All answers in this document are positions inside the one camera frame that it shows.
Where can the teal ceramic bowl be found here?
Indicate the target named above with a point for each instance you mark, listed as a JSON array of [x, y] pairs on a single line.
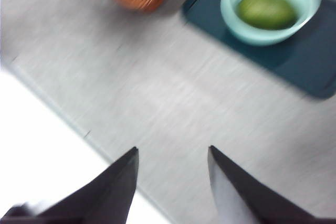
[[262, 37]]

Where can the green avocado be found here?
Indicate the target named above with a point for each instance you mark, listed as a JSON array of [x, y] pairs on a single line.
[[266, 11]]

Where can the dark rectangular tray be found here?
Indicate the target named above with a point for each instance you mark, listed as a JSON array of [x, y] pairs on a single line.
[[302, 58]]

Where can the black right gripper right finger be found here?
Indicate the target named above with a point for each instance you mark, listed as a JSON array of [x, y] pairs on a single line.
[[252, 200]]

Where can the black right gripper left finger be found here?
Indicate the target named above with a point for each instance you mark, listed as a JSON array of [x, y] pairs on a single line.
[[105, 195]]

